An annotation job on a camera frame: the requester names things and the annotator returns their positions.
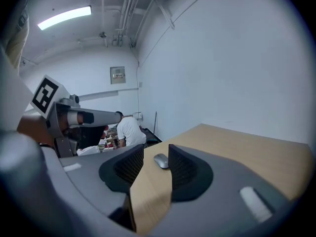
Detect white wall cable duct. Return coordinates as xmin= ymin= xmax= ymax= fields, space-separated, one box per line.
xmin=78 ymin=87 xmax=139 ymax=102

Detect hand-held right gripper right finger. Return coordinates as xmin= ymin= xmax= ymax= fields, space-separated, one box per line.
xmin=153 ymin=144 xmax=292 ymax=237

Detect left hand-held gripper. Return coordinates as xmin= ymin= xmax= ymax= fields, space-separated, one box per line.
xmin=30 ymin=75 xmax=124 ymax=158

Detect person's left forearm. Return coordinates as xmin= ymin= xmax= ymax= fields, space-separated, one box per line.
xmin=16 ymin=114 xmax=55 ymax=148

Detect long ceiling light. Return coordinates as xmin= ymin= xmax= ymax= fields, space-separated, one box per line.
xmin=37 ymin=5 xmax=92 ymax=31

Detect thin wall cable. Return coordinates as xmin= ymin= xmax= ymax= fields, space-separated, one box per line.
xmin=135 ymin=59 xmax=141 ymax=113

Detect person's light shirt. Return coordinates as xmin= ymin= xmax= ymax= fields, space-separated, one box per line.
xmin=0 ymin=45 xmax=34 ymax=133

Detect white ceiling pipes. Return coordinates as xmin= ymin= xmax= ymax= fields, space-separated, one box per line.
xmin=112 ymin=0 xmax=140 ymax=49

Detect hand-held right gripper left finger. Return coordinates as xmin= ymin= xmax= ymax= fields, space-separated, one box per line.
xmin=59 ymin=144 xmax=144 ymax=217

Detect white bag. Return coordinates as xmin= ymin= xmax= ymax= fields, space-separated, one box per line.
xmin=76 ymin=144 xmax=101 ymax=157

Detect grey wall electrical panel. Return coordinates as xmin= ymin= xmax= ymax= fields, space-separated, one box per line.
xmin=110 ymin=66 xmax=126 ymax=85

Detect silver computer mouse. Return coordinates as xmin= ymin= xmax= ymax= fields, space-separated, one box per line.
xmin=153 ymin=153 xmax=170 ymax=169

